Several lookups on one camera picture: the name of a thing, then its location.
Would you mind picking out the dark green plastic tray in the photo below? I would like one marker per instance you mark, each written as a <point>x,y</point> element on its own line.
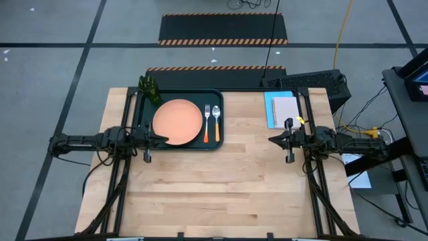
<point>145,117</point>

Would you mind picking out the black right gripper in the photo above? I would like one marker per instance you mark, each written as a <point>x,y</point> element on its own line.
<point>290,140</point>

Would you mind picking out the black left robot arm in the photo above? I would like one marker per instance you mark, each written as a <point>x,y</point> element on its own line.
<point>83,140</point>

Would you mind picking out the black metal rig frame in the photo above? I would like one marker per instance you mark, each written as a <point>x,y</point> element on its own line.
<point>312,180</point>

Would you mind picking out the grey side desk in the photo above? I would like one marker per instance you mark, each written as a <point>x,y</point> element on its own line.
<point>408,117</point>

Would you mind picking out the green ribbed glass cup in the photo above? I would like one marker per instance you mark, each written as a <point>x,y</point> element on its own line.
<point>150,92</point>

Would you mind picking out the black keyboard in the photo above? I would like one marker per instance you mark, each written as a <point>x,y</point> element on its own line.
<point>424,174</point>

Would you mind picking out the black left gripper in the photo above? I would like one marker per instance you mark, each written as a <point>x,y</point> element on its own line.
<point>147,139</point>

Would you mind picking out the pink spiral notebook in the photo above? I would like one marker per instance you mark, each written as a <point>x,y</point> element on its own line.
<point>286,108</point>

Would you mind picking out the black laptop computer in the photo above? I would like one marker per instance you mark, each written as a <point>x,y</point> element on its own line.
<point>416,90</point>

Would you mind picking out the orange round plate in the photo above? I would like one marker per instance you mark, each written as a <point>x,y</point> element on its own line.
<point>177,120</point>

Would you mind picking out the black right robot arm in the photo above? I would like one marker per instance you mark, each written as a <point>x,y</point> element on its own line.
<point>354,144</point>

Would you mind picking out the black desk leg beam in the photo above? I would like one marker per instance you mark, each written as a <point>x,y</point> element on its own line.
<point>378,164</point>

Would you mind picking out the yellow tape tag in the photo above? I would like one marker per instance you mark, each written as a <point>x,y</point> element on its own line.
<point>300,120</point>

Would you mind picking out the black hazard-striped floor mat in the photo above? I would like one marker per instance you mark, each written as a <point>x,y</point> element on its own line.
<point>220,28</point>
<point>207,78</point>

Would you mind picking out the white paper sheet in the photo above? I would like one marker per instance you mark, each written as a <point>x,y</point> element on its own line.
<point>361,179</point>

